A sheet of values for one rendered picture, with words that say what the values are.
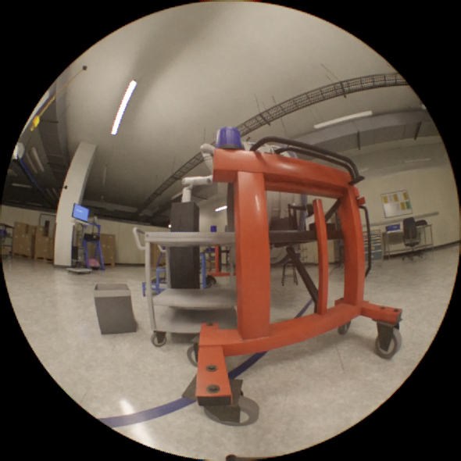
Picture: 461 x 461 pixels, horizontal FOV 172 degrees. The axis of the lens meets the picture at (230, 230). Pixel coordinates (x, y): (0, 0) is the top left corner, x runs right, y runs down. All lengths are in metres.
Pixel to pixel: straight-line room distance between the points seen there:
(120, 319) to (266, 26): 4.38
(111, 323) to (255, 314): 0.96
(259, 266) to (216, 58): 3.73
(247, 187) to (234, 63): 3.48
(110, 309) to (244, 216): 1.02
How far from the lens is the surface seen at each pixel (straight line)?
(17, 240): 8.84
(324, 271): 0.74
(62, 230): 5.51
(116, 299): 1.15
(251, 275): 0.51
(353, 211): 0.87
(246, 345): 0.59
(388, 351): 0.93
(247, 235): 0.50
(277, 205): 1.18
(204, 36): 3.69
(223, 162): 0.59
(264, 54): 3.83
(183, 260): 1.48
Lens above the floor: 0.57
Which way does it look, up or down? 9 degrees up
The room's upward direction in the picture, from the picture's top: 2 degrees counter-clockwise
